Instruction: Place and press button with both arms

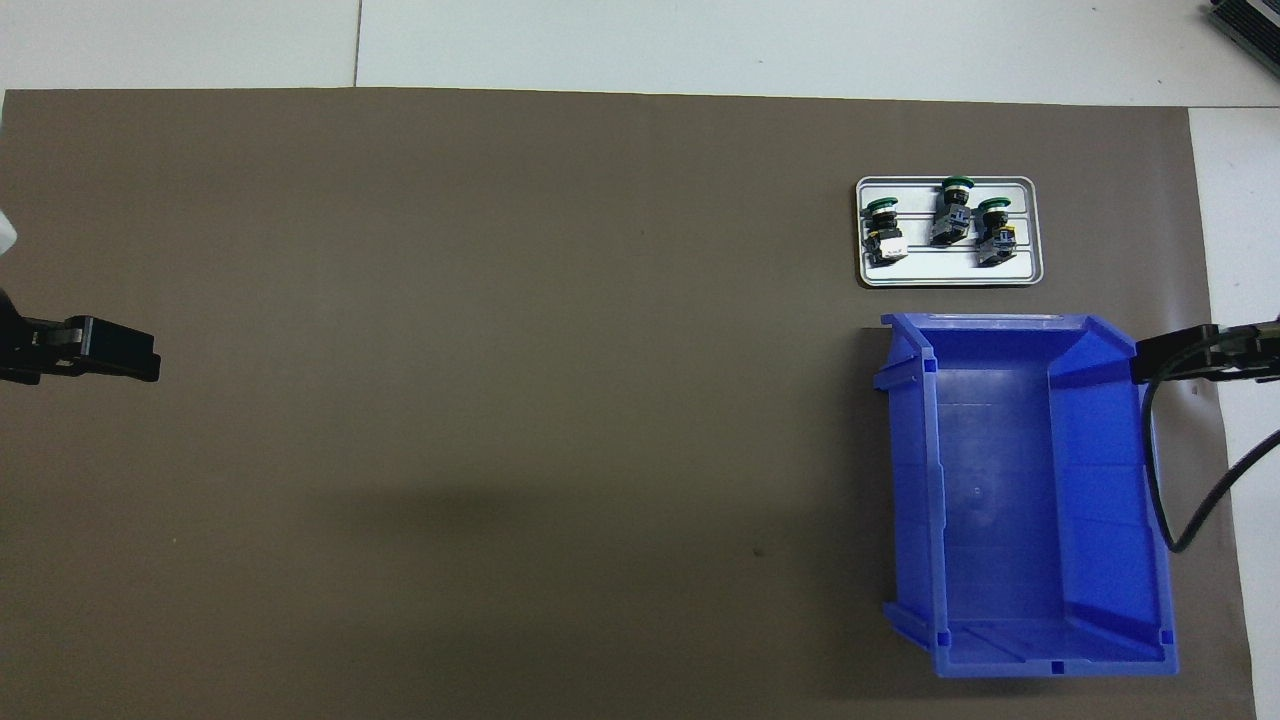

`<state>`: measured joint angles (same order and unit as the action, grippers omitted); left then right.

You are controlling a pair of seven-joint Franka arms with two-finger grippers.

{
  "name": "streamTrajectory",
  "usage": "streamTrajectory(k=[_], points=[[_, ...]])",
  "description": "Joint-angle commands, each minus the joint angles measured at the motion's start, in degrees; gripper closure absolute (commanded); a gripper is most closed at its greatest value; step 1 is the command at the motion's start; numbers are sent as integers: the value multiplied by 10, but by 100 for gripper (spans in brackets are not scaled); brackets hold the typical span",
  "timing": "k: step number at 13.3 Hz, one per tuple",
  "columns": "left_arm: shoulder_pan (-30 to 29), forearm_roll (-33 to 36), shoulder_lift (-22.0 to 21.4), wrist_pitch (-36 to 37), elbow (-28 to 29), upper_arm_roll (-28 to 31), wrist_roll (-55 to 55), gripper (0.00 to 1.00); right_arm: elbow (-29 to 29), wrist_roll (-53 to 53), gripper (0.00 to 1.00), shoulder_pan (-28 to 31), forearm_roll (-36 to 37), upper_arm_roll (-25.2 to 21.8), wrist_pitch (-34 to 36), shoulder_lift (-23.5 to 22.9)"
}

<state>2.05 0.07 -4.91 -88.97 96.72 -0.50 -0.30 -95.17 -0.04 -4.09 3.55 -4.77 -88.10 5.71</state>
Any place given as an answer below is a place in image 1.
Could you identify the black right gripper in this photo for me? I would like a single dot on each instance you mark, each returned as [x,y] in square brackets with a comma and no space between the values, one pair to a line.
[1250,340]

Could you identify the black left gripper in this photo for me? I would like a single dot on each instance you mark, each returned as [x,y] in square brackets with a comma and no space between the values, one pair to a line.
[30,342]

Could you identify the green push button black base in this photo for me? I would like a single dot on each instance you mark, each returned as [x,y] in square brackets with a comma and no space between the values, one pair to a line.
[950,225]

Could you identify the green push button yellow base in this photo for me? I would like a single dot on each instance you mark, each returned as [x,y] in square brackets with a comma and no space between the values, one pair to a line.
[995,240]

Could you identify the green push button white base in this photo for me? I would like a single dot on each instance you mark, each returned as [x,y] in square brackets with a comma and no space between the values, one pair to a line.
[885,245]

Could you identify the blue plastic storage bin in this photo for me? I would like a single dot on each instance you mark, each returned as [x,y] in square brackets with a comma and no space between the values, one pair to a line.
[1000,520]

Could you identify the grey metal tray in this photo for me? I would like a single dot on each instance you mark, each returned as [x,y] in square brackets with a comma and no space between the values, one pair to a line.
[950,265]

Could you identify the grey ribbed metal device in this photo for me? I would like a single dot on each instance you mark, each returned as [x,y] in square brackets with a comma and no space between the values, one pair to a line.
[1250,20]

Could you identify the brown table mat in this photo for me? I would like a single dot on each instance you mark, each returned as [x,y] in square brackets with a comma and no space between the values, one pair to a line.
[500,300]

